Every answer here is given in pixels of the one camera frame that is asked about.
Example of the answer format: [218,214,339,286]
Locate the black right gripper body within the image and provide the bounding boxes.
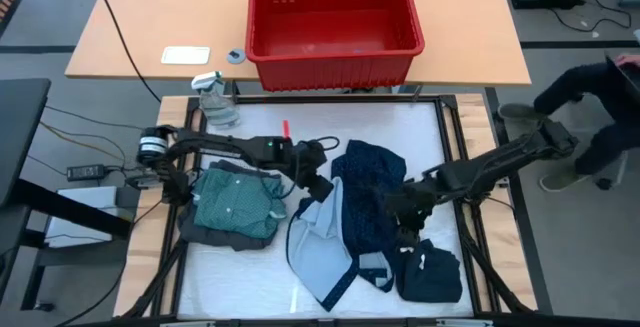
[383,180,440,229]

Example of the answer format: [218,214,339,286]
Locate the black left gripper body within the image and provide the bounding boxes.
[286,138,330,189]

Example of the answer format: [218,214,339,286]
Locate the navy dotted garment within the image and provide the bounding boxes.
[285,139,409,314]

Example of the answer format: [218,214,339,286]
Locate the dark navy garment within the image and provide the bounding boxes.
[394,239,464,304]

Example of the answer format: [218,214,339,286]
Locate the green patterned shirt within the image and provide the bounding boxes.
[192,166,289,241]

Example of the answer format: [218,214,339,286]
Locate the dark grey shorts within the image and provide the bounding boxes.
[178,159,282,252]

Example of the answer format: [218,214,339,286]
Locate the red plastic bin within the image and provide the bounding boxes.
[244,0,426,92]

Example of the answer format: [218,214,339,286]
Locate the clear spray bottle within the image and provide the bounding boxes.
[190,70,241,129]

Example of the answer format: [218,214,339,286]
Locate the light wooden desk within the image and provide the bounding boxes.
[64,0,532,87]

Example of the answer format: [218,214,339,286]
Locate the person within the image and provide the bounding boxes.
[498,51,640,193]

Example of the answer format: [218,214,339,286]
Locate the black power adapter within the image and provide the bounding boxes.
[66,164,109,184]

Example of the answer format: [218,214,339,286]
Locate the white box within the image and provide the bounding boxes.
[47,186,141,253]

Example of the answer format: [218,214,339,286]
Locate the black side desk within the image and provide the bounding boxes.
[0,76,135,321]

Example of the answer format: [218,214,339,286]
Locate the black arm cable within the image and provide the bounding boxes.
[284,135,342,268]

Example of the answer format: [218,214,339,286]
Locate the black table frame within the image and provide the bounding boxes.
[119,94,539,327]

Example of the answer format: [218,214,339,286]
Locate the long black cable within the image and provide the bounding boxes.
[89,0,162,103]

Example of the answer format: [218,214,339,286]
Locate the thin black floor cable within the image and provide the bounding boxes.
[549,0,632,34]

